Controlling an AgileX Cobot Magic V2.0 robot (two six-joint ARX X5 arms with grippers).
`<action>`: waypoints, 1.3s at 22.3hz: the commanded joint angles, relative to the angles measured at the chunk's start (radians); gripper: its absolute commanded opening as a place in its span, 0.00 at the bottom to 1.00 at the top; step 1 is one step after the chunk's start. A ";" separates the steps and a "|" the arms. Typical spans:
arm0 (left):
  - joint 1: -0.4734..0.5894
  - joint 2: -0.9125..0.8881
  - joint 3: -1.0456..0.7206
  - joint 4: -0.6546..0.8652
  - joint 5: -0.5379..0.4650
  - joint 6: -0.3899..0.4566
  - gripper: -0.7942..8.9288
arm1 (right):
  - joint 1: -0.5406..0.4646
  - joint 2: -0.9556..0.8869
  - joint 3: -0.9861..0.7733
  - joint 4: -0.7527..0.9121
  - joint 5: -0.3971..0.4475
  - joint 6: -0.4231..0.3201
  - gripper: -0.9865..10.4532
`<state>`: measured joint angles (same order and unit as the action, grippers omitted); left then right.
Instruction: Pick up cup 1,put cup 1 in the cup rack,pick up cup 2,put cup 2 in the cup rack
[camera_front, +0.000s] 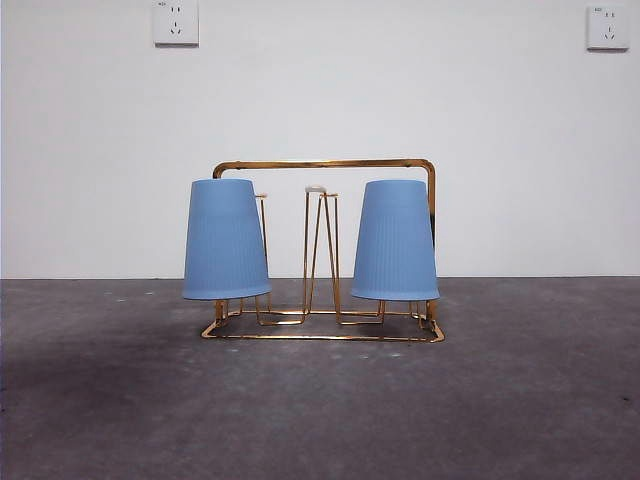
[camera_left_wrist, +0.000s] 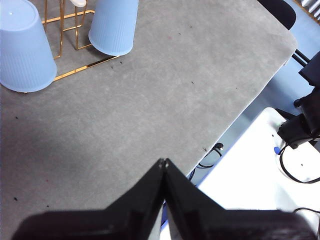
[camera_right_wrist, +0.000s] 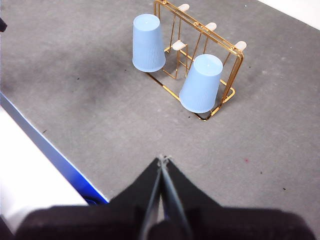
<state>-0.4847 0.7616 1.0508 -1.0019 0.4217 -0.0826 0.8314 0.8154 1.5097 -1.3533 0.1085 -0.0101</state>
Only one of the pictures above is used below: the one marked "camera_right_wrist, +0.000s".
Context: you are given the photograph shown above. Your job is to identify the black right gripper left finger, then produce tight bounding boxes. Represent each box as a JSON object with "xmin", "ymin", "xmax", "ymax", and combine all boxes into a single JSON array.
[{"xmin": 14, "ymin": 157, "xmax": 163, "ymax": 240}]

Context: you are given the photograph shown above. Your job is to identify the blue ribbed cup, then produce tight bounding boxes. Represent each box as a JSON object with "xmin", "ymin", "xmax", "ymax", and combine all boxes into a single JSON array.
[
  {"xmin": 178, "ymin": 53, "xmax": 224, "ymax": 114},
  {"xmin": 131, "ymin": 13, "xmax": 166, "ymax": 73}
]

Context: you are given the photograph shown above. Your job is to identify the gold wire cup rack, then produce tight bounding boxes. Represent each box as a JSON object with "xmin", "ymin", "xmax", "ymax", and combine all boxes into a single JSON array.
[{"xmin": 147, "ymin": 0, "xmax": 247, "ymax": 122}]

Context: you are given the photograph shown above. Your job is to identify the blue table edge band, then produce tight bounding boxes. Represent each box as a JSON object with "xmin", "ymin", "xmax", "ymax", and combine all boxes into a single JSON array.
[{"xmin": 0, "ymin": 91, "xmax": 111, "ymax": 206}]

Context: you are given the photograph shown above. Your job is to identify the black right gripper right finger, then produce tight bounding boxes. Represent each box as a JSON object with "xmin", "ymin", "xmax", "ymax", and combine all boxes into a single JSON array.
[{"xmin": 163, "ymin": 156, "xmax": 317, "ymax": 240}]

